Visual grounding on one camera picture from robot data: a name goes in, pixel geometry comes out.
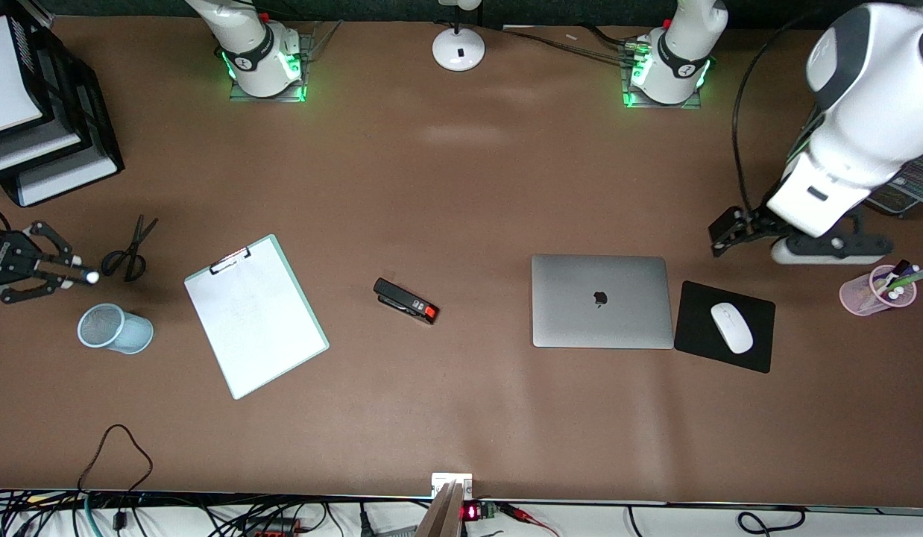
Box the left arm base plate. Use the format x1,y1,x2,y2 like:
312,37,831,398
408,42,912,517
622,41,705,110

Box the mint green clipboard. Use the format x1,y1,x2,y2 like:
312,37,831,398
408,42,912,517
183,233,330,401

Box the black mouse pad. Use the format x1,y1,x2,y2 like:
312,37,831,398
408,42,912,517
673,280,776,374

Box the black stacked paper tray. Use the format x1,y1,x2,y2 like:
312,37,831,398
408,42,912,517
0,0,126,208

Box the wooden post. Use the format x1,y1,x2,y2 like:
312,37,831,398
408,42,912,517
415,481,466,537

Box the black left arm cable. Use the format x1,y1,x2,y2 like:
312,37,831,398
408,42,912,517
731,9,831,213

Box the black marker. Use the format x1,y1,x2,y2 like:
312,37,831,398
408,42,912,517
877,259,912,288

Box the red wire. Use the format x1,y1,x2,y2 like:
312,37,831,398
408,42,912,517
497,503,561,537

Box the white computer mouse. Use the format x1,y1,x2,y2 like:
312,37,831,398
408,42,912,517
711,302,755,355

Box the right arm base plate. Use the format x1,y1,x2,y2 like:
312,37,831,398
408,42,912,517
229,31,313,103

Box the white round stand base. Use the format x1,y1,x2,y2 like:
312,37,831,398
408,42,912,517
432,0,486,72

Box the white clipboard paper sheet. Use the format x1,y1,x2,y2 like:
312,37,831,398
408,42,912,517
184,242,324,397

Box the silver laptop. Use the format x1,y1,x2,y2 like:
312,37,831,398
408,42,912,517
531,254,675,350

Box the red black connector block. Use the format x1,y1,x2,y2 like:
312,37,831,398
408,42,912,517
242,518,317,537

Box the black coiled cable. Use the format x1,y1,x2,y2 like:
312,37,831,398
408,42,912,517
736,507,807,536

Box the green marker in cup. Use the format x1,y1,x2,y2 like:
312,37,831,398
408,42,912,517
881,268,923,293

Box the black looped cable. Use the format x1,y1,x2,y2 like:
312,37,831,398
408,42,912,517
77,424,154,494

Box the light blue mesh cup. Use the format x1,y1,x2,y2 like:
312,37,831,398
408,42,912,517
77,303,154,355

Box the small white box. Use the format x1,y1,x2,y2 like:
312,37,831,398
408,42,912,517
431,473,473,499

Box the black stapler red tip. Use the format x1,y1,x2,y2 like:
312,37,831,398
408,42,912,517
373,277,440,326

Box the black scissors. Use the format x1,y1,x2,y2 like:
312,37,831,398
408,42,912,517
101,215,160,283

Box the pink mesh pen cup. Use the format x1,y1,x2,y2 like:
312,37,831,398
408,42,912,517
839,265,918,317

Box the black mesh desk tray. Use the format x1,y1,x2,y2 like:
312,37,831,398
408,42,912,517
786,112,923,219

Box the black base power cable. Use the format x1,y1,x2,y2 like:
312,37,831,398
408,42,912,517
499,26,649,64

